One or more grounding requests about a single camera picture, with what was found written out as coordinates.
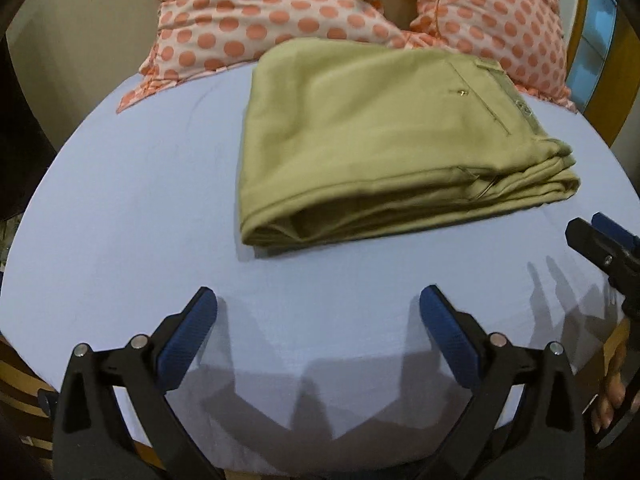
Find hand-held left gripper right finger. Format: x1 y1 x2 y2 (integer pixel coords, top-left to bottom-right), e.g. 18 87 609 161
419 285 587 480

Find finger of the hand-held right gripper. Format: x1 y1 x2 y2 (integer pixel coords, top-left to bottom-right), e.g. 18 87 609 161
591 212 640 252
565 217 640 286

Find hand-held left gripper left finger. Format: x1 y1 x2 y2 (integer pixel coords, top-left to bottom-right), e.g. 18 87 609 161
52 287 227 480

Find khaki pants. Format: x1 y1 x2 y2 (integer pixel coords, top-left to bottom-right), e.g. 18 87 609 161
239 37 582 247

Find person's right hand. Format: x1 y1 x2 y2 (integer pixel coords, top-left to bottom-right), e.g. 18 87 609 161
590 332 633 436

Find wooden headboard with blue panel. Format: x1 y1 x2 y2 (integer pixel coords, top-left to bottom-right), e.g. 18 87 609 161
564 0 640 161

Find orange polka dot pillow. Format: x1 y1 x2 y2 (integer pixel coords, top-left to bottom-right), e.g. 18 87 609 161
395 0 577 111

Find orange polka dot garment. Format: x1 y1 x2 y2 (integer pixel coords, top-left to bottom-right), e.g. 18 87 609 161
116 0 418 116

